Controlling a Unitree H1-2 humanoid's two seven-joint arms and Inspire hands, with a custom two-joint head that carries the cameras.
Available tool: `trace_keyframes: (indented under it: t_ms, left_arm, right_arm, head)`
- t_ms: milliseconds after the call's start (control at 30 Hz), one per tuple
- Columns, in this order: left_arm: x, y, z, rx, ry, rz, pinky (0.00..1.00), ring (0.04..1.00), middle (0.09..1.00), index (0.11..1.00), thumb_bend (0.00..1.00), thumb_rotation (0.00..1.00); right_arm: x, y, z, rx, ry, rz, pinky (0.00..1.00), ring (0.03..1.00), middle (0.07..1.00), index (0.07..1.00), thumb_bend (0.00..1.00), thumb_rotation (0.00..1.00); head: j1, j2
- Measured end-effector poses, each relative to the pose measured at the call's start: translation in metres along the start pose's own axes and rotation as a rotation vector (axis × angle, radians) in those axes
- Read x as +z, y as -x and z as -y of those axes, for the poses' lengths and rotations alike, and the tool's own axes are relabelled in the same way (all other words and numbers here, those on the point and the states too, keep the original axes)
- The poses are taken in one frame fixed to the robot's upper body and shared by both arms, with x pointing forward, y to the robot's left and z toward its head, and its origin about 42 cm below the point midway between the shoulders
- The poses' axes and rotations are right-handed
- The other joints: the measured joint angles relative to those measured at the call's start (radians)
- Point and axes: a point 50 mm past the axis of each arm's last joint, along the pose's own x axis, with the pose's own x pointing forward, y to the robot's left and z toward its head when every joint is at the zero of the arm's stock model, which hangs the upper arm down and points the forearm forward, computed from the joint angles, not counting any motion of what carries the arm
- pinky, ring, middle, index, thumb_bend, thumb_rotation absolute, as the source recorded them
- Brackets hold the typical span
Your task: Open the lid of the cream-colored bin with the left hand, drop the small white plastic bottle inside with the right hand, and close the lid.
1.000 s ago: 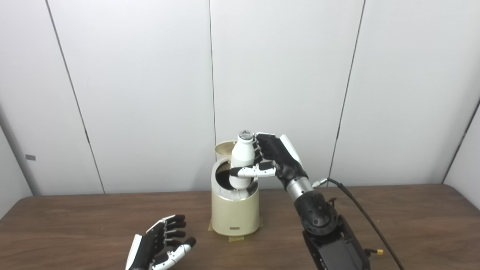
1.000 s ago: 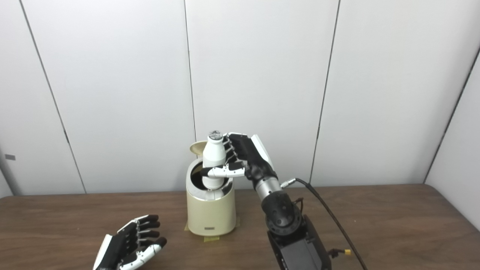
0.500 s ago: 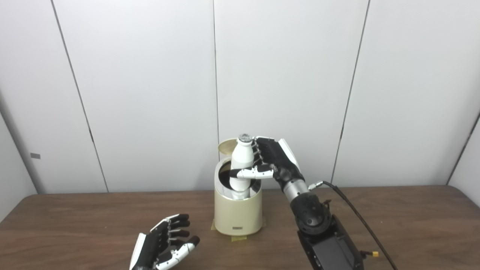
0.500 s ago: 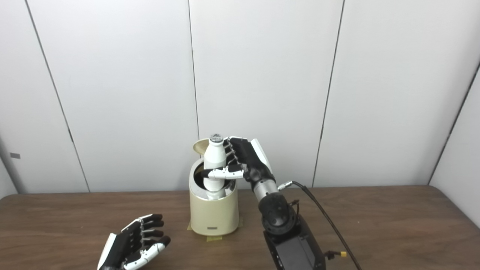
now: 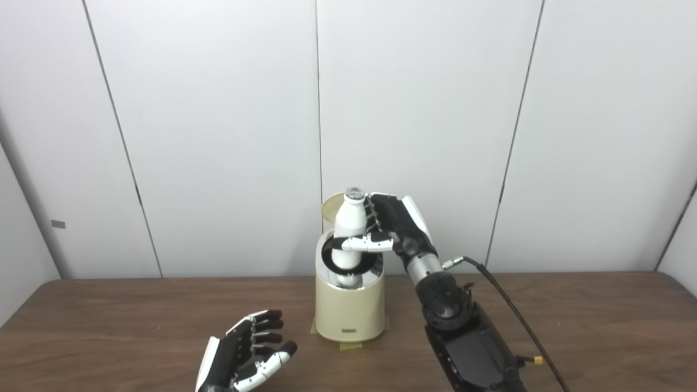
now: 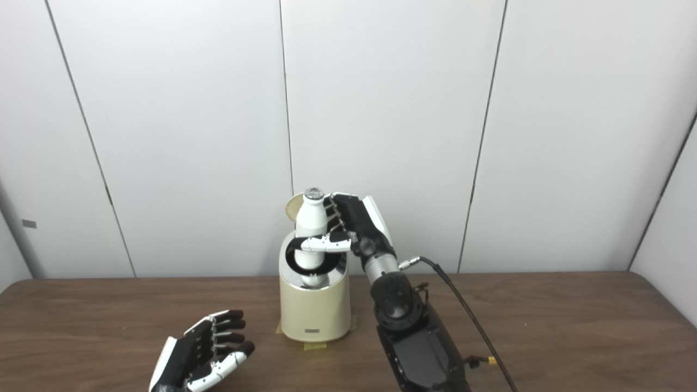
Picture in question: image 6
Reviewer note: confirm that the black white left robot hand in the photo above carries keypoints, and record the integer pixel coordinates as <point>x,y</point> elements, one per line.
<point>188,359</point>

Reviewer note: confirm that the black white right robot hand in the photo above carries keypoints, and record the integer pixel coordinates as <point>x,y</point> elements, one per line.
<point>362,223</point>

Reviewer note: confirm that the small white plastic bottle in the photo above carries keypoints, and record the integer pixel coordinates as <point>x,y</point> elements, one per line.
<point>311,218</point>

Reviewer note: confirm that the cream-colored bin lid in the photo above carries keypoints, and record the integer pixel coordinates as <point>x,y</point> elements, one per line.
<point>292,207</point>

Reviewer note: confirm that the cream-colored round bin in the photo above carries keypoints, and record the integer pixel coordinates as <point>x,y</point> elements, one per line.
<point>313,310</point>

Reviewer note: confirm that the small grey wall tag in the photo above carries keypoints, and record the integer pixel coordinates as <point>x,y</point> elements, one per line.
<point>29,224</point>

